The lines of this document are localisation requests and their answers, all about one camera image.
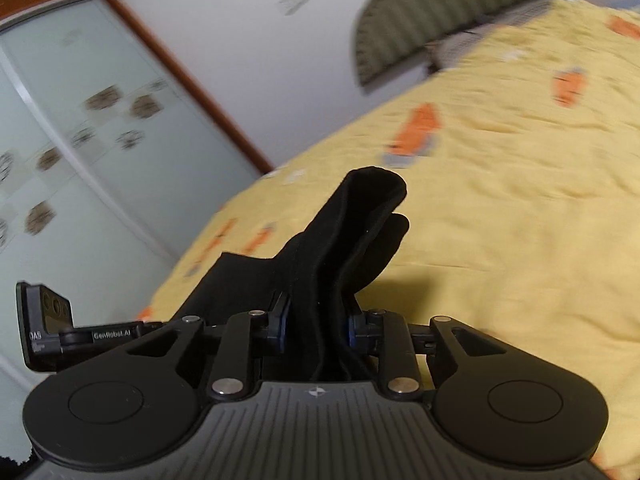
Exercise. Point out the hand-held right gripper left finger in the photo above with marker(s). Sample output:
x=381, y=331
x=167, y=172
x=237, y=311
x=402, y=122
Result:
x=281, y=327

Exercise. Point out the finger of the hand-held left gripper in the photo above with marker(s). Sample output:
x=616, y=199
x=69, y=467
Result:
x=112, y=335

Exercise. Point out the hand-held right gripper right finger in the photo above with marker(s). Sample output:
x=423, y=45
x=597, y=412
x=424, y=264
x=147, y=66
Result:
x=356, y=332

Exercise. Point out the black pants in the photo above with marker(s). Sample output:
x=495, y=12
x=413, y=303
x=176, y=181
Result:
x=345, y=260

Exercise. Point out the frosted flower wardrobe door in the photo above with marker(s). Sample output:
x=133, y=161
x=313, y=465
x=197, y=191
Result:
x=100, y=160

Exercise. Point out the yellow carrot print blanket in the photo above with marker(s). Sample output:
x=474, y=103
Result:
x=500, y=185

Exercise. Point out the patterned pillow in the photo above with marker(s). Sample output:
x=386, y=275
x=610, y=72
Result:
x=457, y=50

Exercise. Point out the olive padded headboard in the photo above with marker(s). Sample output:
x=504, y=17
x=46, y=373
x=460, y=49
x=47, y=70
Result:
x=450, y=5

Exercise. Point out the brown wooden wardrobe frame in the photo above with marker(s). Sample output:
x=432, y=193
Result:
x=165, y=55

